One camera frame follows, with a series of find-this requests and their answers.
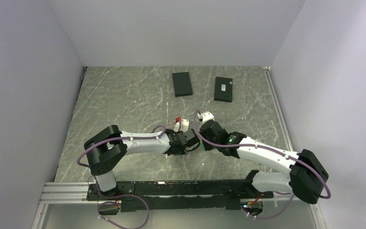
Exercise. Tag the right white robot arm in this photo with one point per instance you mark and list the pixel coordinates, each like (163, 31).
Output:
(298, 173)

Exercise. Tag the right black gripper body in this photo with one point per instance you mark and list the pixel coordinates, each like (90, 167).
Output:
(208, 147)

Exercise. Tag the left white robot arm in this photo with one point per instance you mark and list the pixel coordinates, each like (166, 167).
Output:
(106, 149)

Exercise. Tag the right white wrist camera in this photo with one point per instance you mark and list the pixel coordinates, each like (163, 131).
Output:
(204, 117)

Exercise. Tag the black box with label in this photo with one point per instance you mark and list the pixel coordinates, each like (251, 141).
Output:
(223, 89)

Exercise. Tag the plain black rectangular box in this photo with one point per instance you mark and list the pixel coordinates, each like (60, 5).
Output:
(182, 84)

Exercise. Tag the aluminium rail frame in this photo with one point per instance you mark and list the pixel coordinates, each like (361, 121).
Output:
(138, 100)

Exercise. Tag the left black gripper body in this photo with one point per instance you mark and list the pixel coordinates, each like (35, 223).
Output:
(183, 152)

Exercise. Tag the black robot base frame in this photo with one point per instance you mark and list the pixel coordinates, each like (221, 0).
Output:
(132, 196)

